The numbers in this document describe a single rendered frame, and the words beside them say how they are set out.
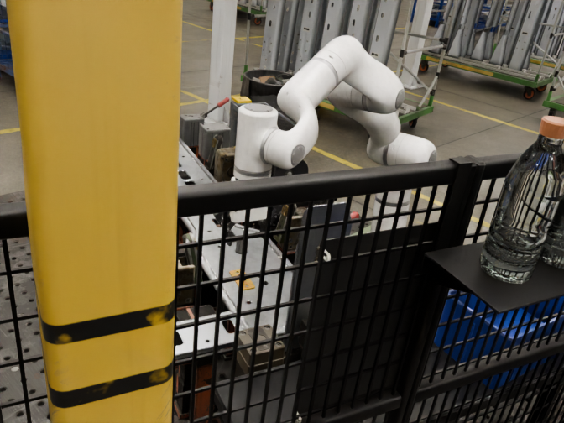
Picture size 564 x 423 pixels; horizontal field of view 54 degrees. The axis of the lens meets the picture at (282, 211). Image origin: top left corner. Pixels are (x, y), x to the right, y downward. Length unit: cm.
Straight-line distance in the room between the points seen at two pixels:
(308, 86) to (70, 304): 94
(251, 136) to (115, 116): 81
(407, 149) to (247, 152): 76
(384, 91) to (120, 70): 115
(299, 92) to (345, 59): 18
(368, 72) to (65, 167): 114
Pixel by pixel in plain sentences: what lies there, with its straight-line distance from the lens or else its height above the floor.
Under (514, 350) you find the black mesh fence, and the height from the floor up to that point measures 116.
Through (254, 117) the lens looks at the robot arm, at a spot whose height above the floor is 143.
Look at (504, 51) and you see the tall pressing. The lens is 916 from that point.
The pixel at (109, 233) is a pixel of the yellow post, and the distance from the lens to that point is 40.
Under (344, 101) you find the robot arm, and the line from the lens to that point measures 154.
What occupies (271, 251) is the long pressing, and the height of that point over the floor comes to 100.
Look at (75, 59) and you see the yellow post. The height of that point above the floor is 170.
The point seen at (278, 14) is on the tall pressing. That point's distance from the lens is 620.
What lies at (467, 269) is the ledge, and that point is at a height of 143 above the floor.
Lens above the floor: 178
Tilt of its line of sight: 27 degrees down
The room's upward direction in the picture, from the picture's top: 7 degrees clockwise
